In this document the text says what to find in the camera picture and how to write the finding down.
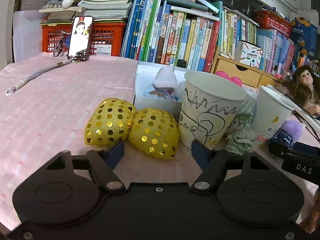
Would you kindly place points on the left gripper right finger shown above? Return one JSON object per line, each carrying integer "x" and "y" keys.
{"x": 214, "y": 166}

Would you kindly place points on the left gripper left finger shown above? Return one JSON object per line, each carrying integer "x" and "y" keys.
{"x": 101, "y": 167}

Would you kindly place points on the purple plush toy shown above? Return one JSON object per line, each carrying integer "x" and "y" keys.
{"x": 292, "y": 128}

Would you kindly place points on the dark blue patterned cloth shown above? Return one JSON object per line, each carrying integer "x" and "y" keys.
{"x": 283, "y": 138}

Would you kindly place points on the green checkered cloth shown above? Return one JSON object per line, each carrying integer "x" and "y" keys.
{"x": 240, "y": 135}

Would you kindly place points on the yellow sequin bow plush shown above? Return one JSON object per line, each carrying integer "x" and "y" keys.
{"x": 152, "y": 131}

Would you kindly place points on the pink bow plush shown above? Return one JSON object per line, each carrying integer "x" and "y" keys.
{"x": 233, "y": 79}

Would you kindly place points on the white cloth hat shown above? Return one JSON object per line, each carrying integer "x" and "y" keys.
{"x": 165, "y": 83}

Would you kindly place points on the white paper cup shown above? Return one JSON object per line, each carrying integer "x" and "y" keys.
{"x": 272, "y": 109}

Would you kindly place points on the doodled paper cup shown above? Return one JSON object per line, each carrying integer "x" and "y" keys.
{"x": 209, "y": 105}

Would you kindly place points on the brown haired doll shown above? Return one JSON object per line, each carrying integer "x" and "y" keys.
{"x": 303, "y": 89}

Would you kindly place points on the pink tablecloth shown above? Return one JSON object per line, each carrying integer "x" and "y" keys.
{"x": 49, "y": 114}

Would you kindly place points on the wooden drawer organizer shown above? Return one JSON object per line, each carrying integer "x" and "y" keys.
{"x": 249, "y": 75}

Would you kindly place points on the white cardboard box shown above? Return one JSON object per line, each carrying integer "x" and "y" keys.
{"x": 169, "y": 98}

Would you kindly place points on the white boxed card set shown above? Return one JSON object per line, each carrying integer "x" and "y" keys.
{"x": 248, "y": 54}

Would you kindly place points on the smartphone on stand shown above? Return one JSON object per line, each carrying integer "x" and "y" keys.
{"x": 80, "y": 38}

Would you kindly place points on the blue cardboard box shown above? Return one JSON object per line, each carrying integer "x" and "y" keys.
{"x": 304, "y": 35}

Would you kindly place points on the red plastic crate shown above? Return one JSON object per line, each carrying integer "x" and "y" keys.
{"x": 109, "y": 33}

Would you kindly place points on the row of children books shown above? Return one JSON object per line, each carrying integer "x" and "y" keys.
{"x": 189, "y": 33}

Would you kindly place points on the red basket on books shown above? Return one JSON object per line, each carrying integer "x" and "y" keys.
{"x": 270, "y": 20}

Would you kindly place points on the stack of paper books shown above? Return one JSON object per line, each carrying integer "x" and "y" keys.
{"x": 100, "y": 10}

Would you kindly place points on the white pvc pipe frame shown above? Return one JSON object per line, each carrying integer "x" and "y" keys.
{"x": 310, "y": 121}

